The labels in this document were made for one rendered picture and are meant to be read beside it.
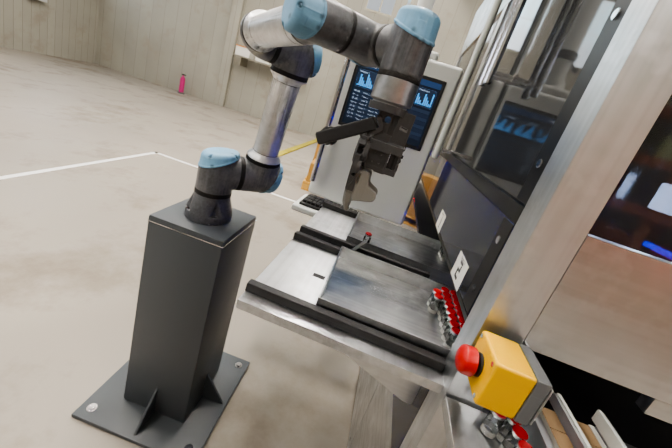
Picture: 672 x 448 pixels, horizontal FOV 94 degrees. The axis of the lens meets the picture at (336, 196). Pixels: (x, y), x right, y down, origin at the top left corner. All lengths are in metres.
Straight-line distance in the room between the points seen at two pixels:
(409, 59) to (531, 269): 0.37
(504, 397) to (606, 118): 0.38
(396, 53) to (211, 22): 10.55
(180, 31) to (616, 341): 11.41
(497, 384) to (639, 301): 0.23
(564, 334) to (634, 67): 0.37
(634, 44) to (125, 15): 12.49
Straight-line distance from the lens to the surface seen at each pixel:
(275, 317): 0.63
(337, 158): 1.52
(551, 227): 0.53
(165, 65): 11.71
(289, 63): 0.97
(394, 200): 1.52
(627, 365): 0.67
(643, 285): 0.61
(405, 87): 0.55
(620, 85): 0.53
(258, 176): 1.06
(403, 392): 0.80
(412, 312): 0.79
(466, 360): 0.52
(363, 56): 0.63
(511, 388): 0.52
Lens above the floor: 1.28
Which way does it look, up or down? 17 degrees down
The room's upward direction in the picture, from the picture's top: 18 degrees clockwise
